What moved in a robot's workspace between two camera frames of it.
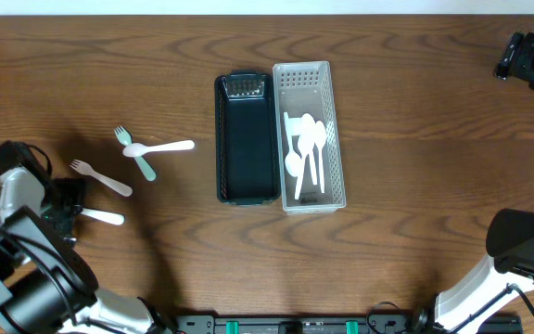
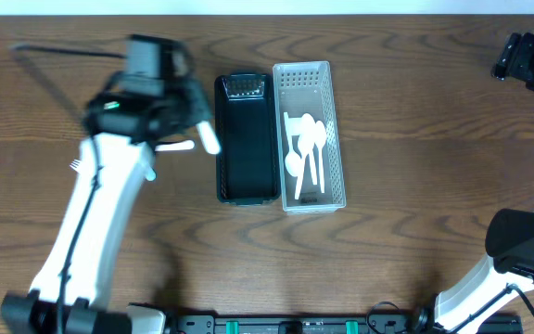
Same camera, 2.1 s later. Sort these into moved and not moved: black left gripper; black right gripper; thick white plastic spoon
Moved: black left gripper
Not moved: thick white plastic spoon; black right gripper
